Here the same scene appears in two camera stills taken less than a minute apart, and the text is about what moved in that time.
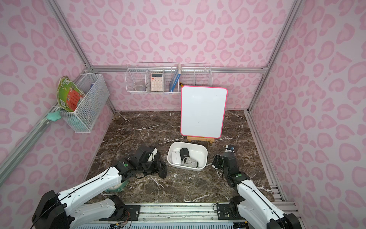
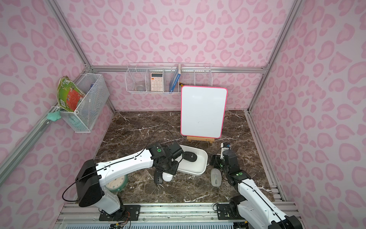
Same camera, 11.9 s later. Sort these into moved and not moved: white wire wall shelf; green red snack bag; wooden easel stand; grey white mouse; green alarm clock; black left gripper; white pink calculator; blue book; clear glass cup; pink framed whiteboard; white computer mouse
Moved: grey white mouse; black left gripper; white computer mouse
Not moved: wooden easel stand; green alarm clock; white wire wall shelf; blue book; white pink calculator; green red snack bag; pink framed whiteboard; clear glass cup
